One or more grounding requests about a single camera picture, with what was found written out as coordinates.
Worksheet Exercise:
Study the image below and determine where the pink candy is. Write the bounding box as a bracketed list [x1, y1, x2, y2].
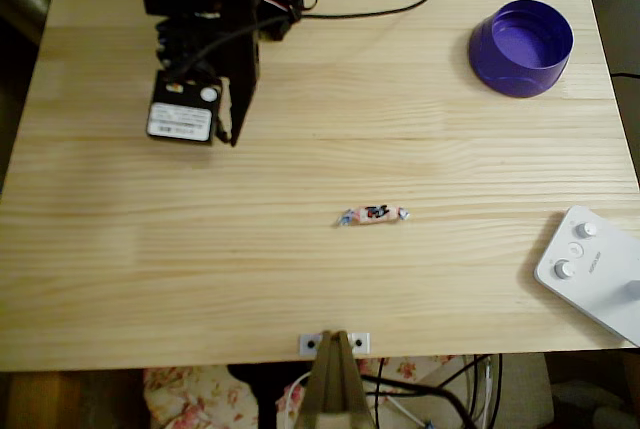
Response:
[335, 203, 413, 228]

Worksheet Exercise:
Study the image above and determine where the purple plastic bowl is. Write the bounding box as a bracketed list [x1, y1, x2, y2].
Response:
[468, 0, 575, 99]

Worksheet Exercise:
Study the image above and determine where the floral patterned cloth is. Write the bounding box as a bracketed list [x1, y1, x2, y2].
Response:
[143, 354, 466, 429]

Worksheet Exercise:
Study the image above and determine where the brown wooden board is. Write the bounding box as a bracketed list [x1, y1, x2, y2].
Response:
[7, 371, 84, 429]

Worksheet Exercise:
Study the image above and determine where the grey fabric cushion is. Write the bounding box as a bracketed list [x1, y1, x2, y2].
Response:
[414, 352, 556, 429]

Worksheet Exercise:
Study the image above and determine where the white device with knobs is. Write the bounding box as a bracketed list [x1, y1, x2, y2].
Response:
[533, 205, 640, 348]

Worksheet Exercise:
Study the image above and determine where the black camera box white label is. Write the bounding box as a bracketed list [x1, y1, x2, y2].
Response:
[145, 70, 225, 148]

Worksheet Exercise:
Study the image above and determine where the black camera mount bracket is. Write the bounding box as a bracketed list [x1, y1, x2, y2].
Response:
[154, 13, 224, 81]

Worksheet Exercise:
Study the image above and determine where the black camera cable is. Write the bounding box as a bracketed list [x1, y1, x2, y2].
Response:
[169, 0, 551, 78]

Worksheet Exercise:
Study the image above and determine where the silver metal corner bracket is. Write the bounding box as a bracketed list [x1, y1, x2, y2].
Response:
[298, 331, 371, 353]

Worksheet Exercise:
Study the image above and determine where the aluminium extrusion post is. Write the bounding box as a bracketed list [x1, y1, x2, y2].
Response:
[294, 329, 376, 429]

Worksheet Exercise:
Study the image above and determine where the white cable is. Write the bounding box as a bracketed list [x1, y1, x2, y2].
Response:
[287, 371, 426, 428]

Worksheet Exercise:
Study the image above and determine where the thick black cable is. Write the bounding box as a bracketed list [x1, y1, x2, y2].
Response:
[360, 373, 479, 429]

